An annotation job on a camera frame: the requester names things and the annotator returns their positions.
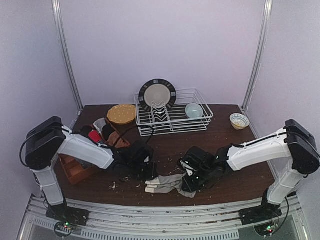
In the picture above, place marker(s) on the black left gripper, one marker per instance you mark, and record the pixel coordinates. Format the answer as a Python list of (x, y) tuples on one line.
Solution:
[(149, 170)]

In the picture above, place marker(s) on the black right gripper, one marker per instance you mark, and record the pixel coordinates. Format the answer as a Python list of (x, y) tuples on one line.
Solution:
[(188, 180)]

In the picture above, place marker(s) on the grey beige sock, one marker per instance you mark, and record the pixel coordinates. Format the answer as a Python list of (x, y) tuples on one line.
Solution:
[(165, 184)]

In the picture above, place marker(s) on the brown wooden organizer box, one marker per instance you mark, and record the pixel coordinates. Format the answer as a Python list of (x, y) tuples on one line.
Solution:
[(81, 157)]

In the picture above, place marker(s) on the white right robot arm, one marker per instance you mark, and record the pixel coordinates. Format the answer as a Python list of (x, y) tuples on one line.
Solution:
[(292, 143)]

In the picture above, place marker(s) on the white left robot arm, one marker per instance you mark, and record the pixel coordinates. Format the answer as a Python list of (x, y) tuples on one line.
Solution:
[(38, 150)]

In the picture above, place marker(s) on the red rolled underwear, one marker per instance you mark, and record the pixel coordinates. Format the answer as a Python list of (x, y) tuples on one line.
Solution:
[(95, 136)]

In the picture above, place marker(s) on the black white rolled underwear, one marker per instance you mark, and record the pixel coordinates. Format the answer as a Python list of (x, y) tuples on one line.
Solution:
[(87, 129)]

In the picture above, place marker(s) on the yellow dotted plate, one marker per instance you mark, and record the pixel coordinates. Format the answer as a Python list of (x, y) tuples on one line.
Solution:
[(122, 114)]

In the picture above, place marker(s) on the grey rolled sock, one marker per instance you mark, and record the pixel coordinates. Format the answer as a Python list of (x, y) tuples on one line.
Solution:
[(100, 124)]

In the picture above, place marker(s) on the yellow patterned white bowl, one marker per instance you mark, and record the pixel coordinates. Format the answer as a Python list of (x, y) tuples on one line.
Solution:
[(239, 121)]

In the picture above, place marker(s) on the light blue bowl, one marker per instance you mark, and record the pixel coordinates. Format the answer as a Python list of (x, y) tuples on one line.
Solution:
[(194, 110)]

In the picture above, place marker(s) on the black rimmed grey plate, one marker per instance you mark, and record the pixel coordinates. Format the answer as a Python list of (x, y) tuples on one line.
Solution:
[(157, 92)]

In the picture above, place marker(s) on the white wire dish rack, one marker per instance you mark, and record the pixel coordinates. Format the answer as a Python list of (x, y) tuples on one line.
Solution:
[(161, 120)]

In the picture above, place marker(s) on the aluminium front rail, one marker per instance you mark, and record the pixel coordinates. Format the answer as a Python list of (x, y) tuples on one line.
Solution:
[(202, 222)]

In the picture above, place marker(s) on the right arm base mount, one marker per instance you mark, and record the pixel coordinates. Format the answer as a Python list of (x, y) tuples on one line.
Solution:
[(263, 215)]

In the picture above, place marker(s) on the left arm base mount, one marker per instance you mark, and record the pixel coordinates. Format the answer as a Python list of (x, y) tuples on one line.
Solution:
[(68, 218)]

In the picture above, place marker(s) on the left aluminium frame post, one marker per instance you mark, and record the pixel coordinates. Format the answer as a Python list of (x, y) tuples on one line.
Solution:
[(58, 18)]

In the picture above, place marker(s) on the aluminium frame post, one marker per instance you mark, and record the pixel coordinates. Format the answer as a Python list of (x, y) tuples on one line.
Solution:
[(58, 18), (265, 23)]

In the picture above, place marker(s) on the right aluminium frame post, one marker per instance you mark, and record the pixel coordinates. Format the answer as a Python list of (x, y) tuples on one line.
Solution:
[(265, 23)]

